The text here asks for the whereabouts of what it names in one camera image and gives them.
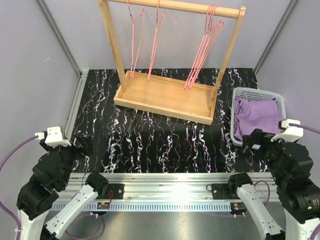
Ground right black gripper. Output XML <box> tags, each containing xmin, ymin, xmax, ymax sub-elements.
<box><xmin>241</xmin><ymin>127</ymin><xmax>292</xmax><ymax>184</ymax></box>

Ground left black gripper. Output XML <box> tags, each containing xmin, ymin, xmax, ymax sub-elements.
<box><xmin>41</xmin><ymin>133</ymin><xmax>94</xmax><ymax>188</ymax></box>

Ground purple trousers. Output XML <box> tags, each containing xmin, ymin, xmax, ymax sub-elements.
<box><xmin>233</xmin><ymin>97</ymin><xmax>284</xmax><ymax>141</ymax></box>

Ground pink hanger holding purple trousers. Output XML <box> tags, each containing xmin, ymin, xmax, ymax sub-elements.
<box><xmin>147</xmin><ymin>0</ymin><xmax>165</xmax><ymax>80</ymax></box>

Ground pink wire hanger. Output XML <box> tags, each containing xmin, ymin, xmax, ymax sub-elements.
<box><xmin>126</xmin><ymin>0</ymin><xmax>145</xmax><ymax>77</ymax></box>

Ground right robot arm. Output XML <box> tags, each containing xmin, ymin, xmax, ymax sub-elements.
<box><xmin>226</xmin><ymin>129</ymin><xmax>320</xmax><ymax>240</ymax></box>

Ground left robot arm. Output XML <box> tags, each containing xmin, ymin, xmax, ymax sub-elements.
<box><xmin>16</xmin><ymin>133</ymin><xmax>109</xmax><ymax>240</ymax></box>

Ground pink empty hanger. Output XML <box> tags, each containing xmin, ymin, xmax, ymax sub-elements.
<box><xmin>185</xmin><ymin>4</ymin><xmax>221</xmax><ymax>91</ymax></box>
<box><xmin>183</xmin><ymin>4</ymin><xmax>218</xmax><ymax>91</ymax></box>
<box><xmin>187</xmin><ymin>4</ymin><xmax>225</xmax><ymax>91</ymax></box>

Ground black marble pattern mat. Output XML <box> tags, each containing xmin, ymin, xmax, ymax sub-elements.
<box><xmin>71</xmin><ymin>68</ymin><xmax>267</xmax><ymax>173</ymax></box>

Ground white plastic basket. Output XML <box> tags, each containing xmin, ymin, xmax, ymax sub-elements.
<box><xmin>230</xmin><ymin>87</ymin><xmax>287</xmax><ymax>147</ymax></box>

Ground wooden clothes rack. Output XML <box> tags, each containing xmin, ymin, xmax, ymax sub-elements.
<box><xmin>98</xmin><ymin>0</ymin><xmax>246</xmax><ymax>125</ymax></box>

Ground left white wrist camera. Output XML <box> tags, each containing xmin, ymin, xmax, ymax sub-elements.
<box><xmin>34</xmin><ymin>126</ymin><xmax>72</xmax><ymax>148</ymax></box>

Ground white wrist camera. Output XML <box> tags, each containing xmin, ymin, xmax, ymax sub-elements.
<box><xmin>34</xmin><ymin>126</ymin><xmax>72</xmax><ymax>148</ymax></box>
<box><xmin>270</xmin><ymin>118</ymin><xmax>304</xmax><ymax>143</ymax></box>

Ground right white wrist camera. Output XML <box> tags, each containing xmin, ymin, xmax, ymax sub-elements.
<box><xmin>270</xmin><ymin>118</ymin><xmax>304</xmax><ymax>143</ymax></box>

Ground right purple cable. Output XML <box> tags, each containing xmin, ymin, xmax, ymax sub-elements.
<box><xmin>288</xmin><ymin>123</ymin><xmax>320</xmax><ymax>135</ymax></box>

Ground purple cable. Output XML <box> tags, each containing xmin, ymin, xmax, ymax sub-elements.
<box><xmin>0</xmin><ymin>136</ymin><xmax>38</xmax><ymax>233</ymax></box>
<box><xmin>288</xmin><ymin>123</ymin><xmax>320</xmax><ymax>135</ymax></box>

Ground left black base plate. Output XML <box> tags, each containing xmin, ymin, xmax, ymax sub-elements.
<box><xmin>96</xmin><ymin>183</ymin><xmax>125</xmax><ymax>200</ymax></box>

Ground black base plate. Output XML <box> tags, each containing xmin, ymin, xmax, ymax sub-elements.
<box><xmin>206</xmin><ymin>183</ymin><xmax>240</xmax><ymax>200</ymax></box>
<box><xmin>96</xmin><ymin>183</ymin><xmax>125</xmax><ymax>200</ymax></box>

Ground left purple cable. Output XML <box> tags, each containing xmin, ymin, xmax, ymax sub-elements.
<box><xmin>0</xmin><ymin>136</ymin><xmax>38</xmax><ymax>233</ymax></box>

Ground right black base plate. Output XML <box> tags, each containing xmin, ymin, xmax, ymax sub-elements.
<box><xmin>206</xmin><ymin>183</ymin><xmax>240</xmax><ymax>200</ymax></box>

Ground aluminium mounting rail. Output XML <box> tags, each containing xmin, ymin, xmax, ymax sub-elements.
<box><xmin>57</xmin><ymin>172</ymin><xmax>279</xmax><ymax>203</ymax></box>

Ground white slotted cable duct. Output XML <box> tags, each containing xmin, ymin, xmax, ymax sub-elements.
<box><xmin>82</xmin><ymin>201</ymin><xmax>231</xmax><ymax>212</ymax></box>

